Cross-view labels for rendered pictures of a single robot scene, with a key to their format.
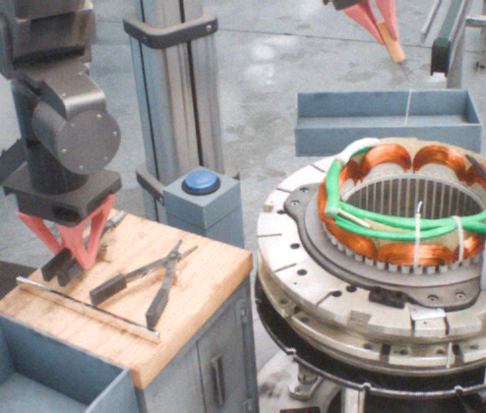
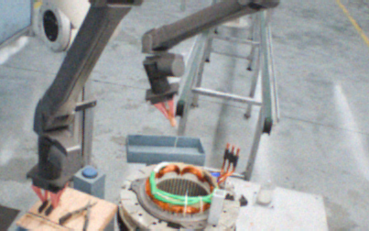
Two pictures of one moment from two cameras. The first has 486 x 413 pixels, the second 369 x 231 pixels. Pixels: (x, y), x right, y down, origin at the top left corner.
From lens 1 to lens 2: 0.41 m
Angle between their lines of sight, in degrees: 14
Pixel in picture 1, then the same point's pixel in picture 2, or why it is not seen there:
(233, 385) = not seen: outside the picture
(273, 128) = not seen: hidden behind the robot
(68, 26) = (65, 118)
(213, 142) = (88, 152)
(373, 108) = (158, 142)
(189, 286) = (94, 217)
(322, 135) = (139, 154)
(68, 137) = (66, 162)
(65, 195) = (53, 181)
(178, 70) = (78, 121)
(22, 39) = (49, 123)
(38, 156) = (46, 165)
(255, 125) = not seen: hidden behind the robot
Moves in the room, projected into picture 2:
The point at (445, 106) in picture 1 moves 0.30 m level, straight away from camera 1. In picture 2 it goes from (189, 144) to (190, 104)
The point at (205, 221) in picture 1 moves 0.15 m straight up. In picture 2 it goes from (92, 190) to (93, 146)
